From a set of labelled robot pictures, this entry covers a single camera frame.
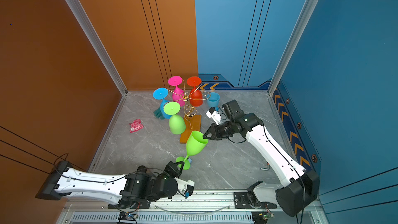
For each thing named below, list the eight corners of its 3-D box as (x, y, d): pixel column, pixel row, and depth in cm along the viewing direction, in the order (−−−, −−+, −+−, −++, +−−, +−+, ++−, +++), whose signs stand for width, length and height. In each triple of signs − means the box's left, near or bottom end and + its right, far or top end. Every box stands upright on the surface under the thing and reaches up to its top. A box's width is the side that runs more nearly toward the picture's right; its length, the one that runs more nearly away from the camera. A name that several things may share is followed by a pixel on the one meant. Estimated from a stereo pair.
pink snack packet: (131, 133, 100) (129, 131, 98) (129, 123, 104) (128, 121, 103) (144, 128, 102) (143, 126, 100) (142, 119, 107) (141, 117, 105)
